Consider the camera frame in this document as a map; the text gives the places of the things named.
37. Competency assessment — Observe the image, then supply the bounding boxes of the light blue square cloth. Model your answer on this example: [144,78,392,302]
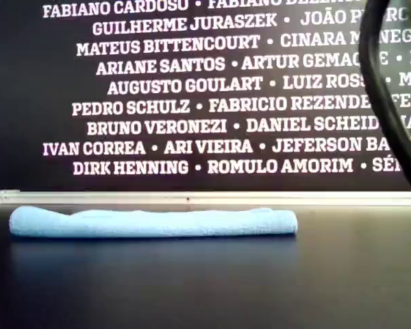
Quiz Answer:
[8,205,299,239]

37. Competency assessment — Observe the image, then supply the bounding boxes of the aluminium table frame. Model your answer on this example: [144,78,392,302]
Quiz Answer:
[0,188,411,208]

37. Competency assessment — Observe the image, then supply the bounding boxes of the black wall panel white names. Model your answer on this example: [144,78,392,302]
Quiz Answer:
[0,0,411,193]

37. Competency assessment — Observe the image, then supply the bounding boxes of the thick black cable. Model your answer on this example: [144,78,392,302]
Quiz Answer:
[358,0,411,199]

